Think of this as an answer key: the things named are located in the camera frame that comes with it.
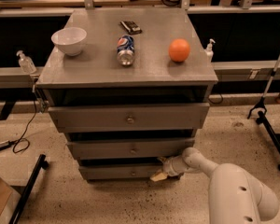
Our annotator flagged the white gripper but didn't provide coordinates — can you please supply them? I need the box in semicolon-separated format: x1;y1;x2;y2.
150;156;189;182

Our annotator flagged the grey bottom drawer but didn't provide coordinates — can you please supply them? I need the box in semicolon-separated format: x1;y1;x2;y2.
78;163;161;180

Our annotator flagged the grey drawer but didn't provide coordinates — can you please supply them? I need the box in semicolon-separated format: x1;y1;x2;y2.
78;163;161;180
67;138;194;160
49;103;209;133

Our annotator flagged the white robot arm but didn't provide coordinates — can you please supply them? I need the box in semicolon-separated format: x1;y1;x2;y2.
150;147;279;224

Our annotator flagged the grey middle drawer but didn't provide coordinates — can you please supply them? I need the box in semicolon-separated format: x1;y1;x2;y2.
67;138;194;160

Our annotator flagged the grey drawer cabinet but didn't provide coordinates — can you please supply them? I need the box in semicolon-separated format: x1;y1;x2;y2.
36;8;217;168

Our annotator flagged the grey top drawer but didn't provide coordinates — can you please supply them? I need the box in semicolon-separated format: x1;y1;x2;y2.
49;103;209;133

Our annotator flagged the black wheeled stand right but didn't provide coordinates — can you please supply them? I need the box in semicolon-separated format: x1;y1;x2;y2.
255;110;280;173

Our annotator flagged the orange fruit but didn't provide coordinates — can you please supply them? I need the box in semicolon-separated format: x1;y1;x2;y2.
168;38;190;63

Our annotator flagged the black stand leg left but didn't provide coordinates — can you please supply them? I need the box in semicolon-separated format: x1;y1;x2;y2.
8;154;49;224

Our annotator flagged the grey reacher pole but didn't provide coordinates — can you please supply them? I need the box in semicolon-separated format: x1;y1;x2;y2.
247;53;280;119

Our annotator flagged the blue pepsi can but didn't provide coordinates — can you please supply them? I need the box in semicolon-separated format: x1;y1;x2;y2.
117;35;134;66

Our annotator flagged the dark snack packet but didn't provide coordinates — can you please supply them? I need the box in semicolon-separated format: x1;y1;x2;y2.
120;21;142;35

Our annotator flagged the white bowl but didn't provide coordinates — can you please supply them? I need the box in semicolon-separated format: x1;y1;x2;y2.
51;27;87;56

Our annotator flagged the clear sanitizer bottle left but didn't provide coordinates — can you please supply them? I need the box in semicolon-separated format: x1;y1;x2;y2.
16;50;36;75

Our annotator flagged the black power adapter cable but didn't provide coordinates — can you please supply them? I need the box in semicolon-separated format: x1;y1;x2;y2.
0;100;39;155

